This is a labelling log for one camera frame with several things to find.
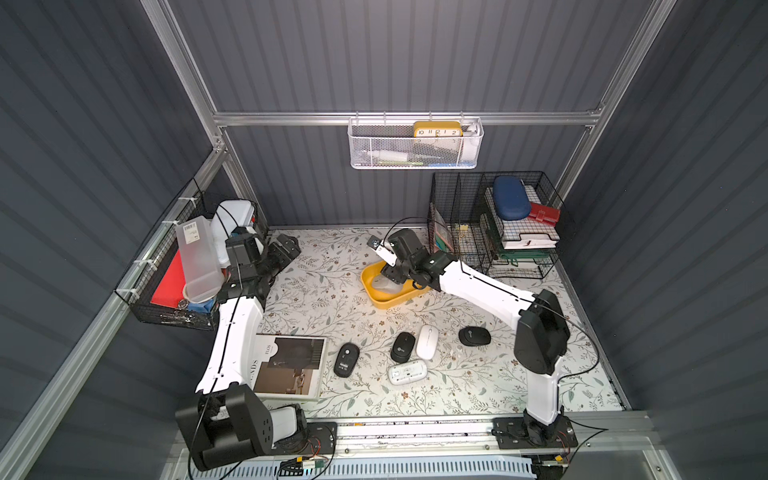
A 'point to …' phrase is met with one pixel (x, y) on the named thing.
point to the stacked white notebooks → (530, 241)
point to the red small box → (545, 214)
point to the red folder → (170, 289)
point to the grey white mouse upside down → (407, 372)
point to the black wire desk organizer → (504, 224)
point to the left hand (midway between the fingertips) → (288, 246)
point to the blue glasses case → (510, 199)
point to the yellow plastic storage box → (383, 300)
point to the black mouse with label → (346, 359)
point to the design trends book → (289, 367)
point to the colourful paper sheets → (442, 241)
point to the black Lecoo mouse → (402, 347)
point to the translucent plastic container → (203, 265)
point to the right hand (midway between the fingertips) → (402, 250)
